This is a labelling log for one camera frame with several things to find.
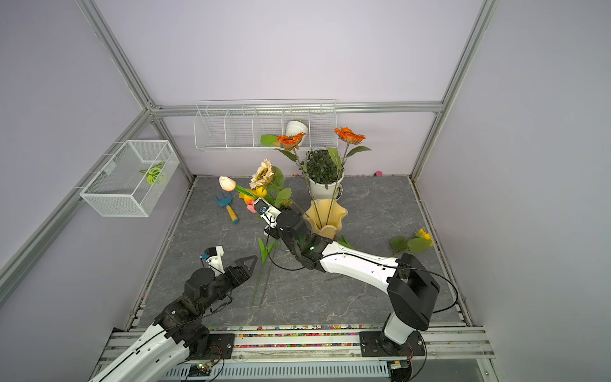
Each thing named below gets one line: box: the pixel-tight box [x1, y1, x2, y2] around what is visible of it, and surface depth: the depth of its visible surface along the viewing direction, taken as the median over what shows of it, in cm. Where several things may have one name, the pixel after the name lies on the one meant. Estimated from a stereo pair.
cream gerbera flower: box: [249, 159, 311, 218], surface depth 67 cm
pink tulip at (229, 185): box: [218, 175, 259, 199], surface depth 64 cm
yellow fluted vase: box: [303, 198, 349, 239], surface depth 86 cm
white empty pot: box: [285, 120, 308, 137], surface depth 95 cm
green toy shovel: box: [260, 134, 281, 148], surface depth 103 cm
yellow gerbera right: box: [389, 228, 434, 256], surface depth 95 cm
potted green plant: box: [303, 148, 345, 199], surface depth 101 cm
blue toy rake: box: [214, 192, 240, 224], surface depth 113 cm
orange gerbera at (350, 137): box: [325, 127, 372, 226], surface depth 78 cm
